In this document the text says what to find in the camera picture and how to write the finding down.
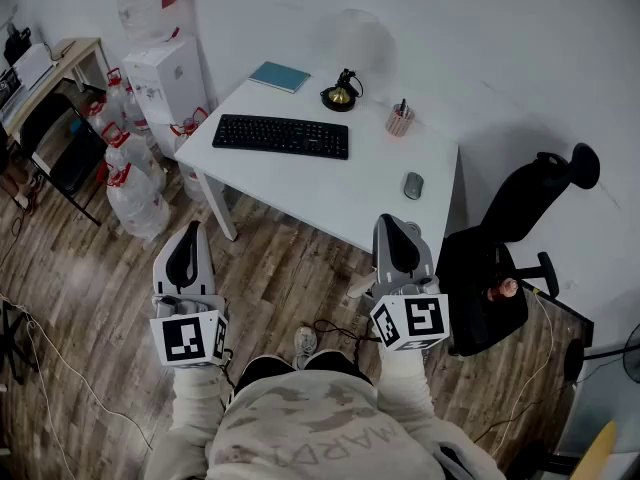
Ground black standing fan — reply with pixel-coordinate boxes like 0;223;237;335
563;321;640;385

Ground black folding chair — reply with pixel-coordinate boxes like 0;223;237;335
19;92;109;227

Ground light wooden side desk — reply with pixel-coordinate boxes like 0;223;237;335
0;36;109;139

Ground teal notebook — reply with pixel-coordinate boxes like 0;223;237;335
248;60;312;95

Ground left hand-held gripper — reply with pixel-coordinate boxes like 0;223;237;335
148;220;231;369

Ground white floor cable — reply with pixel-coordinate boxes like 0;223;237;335
0;292;155;480
487;287;557;460

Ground person's left forearm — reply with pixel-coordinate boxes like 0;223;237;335
167;362;235;437

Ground white box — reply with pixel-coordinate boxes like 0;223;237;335
12;42;57;92

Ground white table leg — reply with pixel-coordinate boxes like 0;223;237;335
346;269;379;300
192;167;239;243

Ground black tripod stand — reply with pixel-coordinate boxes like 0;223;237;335
0;300;39;385

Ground white water dispenser cabinet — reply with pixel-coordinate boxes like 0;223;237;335
121;35;211;162

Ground person's grey shoe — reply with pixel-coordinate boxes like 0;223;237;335
292;325;319;371

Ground striped pen cup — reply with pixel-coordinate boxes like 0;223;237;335
384;103;416;138

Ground person's right forearm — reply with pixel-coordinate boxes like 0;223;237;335
375;342;444;427

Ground black cable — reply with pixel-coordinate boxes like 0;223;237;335
313;319;382;365

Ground person's black trousers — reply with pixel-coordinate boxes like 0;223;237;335
233;350;374;397

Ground black office chair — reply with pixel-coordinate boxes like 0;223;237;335
434;142;601;358

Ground grey computer mouse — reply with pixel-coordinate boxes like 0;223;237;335
403;171;426;201

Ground black bag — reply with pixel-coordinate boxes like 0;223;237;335
3;25;33;67

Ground black-based lamp with white shade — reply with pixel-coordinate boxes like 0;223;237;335
314;8;399;114

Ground clear bag of empty bottles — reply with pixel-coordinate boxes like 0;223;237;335
113;0;196;44

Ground black stool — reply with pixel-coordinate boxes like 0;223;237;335
504;440;581;480

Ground cluster of clear water jugs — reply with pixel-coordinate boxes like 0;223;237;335
82;66;211;242

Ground person's beige camouflage sweatshirt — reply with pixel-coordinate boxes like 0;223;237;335
144;367;506;480

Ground black keyboard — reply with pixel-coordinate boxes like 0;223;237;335
211;113;350;161

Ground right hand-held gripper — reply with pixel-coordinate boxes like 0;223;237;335
367;212;451;354

